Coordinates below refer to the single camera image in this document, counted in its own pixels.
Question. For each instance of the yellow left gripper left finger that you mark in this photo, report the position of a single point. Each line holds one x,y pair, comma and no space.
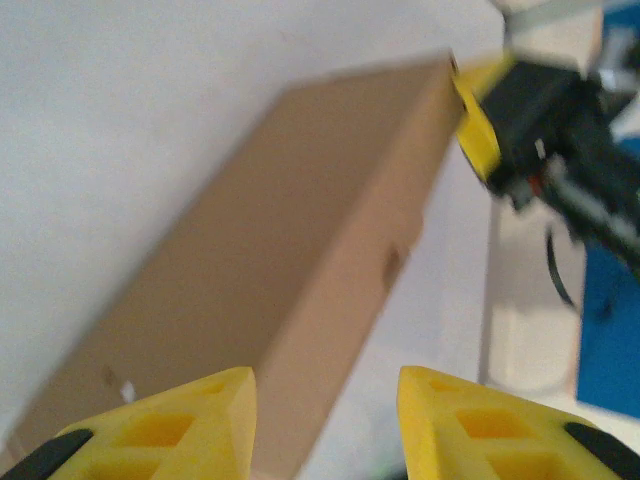
200,425

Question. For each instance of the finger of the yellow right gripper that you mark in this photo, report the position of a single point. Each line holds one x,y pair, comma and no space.
480,130

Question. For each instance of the brown cardboard paper box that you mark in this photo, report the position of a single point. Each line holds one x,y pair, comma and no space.
275,225

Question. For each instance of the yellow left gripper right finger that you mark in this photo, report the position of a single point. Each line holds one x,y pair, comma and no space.
450,430

